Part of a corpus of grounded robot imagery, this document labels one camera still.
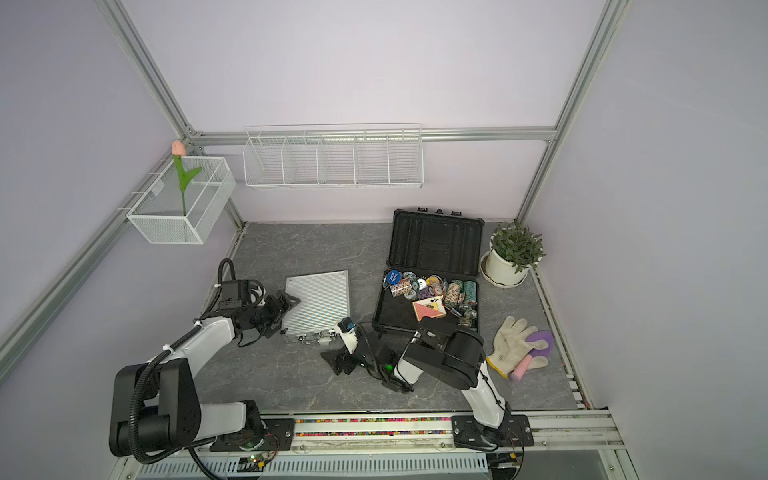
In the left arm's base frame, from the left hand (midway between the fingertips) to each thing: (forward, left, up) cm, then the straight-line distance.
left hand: (294, 310), depth 88 cm
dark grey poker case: (+23, -42, +1) cm, 48 cm away
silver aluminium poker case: (+5, -8, -5) cm, 11 cm away
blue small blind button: (+10, -30, -1) cm, 32 cm away
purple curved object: (-10, -74, -7) cm, 75 cm away
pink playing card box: (-1, -42, -2) cm, 42 cm away
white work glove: (-13, -64, -5) cm, 66 cm away
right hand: (-9, -11, -4) cm, 15 cm away
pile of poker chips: (+1, -50, -1) cm, 51 cm away
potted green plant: (+9, -67, +11) cm, 68 cm away
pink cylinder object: (-20, -64, -5) cm, 67 cm away
